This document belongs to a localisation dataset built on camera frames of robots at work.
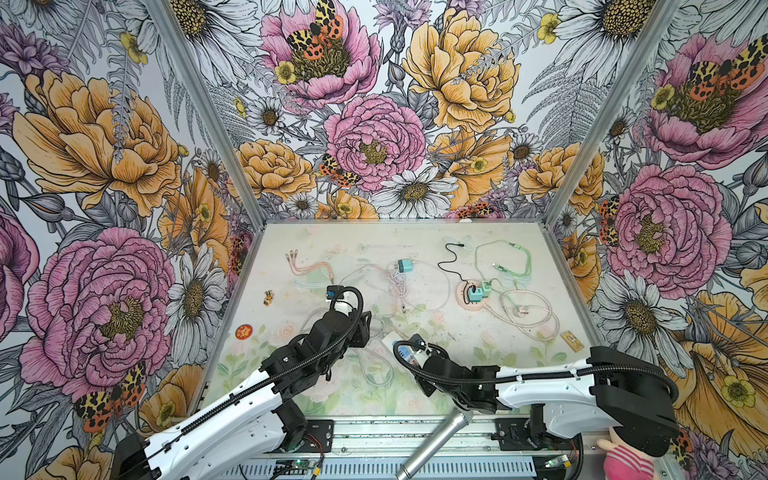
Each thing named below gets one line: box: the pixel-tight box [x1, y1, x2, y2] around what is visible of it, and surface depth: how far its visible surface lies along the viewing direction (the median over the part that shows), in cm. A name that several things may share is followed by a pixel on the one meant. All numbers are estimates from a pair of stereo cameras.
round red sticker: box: [235, 324, 253, 341], surface depth 93 cm
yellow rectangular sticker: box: [560, 330, 585, 353], surface depth 91 cm
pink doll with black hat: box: [596, 410, 679, 480], surface depth 67 cm
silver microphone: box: [396, 406, 473, 480], surface depth 73 cm
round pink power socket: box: [456, 279, 488, 311], surface depth 99 cm
